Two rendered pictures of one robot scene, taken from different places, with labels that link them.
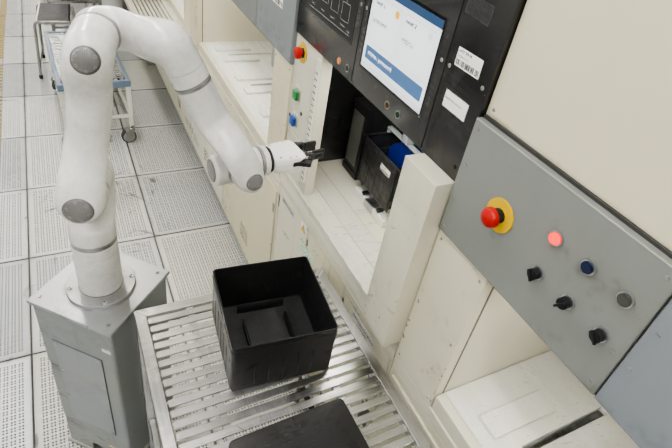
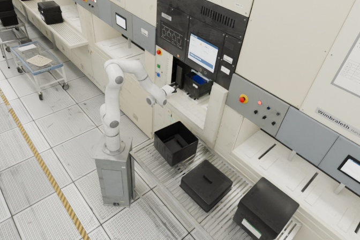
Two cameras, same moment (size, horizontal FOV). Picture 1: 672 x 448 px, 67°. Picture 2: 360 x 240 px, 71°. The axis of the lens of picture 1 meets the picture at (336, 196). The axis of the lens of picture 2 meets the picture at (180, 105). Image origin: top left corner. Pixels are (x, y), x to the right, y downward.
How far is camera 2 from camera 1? 0.86 m
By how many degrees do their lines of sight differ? 12
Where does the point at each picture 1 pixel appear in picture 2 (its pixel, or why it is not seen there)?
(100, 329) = (122, 160)
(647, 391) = (286, 132)
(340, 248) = (186, 115)
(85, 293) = (111, 150)
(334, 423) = (207, 165)
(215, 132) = (151, 89)
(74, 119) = (111, 96)
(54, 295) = (100, 154)
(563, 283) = (263, 112)
